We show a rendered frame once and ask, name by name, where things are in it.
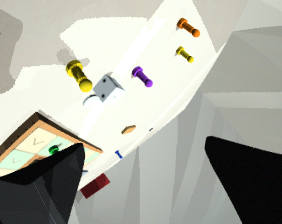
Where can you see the green game pawn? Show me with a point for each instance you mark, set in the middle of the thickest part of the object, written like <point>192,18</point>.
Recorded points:
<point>54,149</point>

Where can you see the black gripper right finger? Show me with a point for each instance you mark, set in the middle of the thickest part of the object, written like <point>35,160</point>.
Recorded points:
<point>251,177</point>

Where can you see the purple game pawn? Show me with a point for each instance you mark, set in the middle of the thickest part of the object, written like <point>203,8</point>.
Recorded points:
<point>138,72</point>

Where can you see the orange game pawn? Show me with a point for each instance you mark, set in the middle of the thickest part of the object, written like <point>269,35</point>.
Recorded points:
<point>183,24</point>

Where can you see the grey die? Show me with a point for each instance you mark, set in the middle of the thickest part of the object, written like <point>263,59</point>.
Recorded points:
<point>109,90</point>

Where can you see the small tan flat block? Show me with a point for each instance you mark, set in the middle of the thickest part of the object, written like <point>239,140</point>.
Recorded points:
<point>127,129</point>

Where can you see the yellow game pawn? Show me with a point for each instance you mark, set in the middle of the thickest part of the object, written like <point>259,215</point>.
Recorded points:
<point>181,51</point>
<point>74,69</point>

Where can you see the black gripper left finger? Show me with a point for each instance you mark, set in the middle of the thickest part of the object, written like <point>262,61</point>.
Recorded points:
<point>43,192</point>

